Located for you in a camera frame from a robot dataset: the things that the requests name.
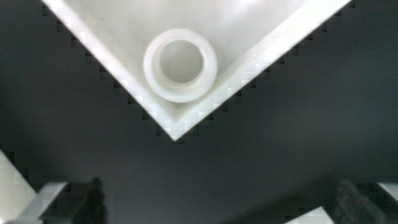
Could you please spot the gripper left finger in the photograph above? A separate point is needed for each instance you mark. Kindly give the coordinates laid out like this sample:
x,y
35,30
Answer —
x,y
68,204

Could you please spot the white square tabletop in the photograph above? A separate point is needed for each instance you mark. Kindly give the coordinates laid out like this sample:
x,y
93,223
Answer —
x,y
186,48

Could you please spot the white U-shaped obstacle fence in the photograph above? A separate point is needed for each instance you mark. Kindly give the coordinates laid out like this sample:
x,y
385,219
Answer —
x,y
17,192

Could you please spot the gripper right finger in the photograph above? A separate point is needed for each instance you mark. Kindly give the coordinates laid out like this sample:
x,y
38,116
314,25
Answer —
x,y
365,204

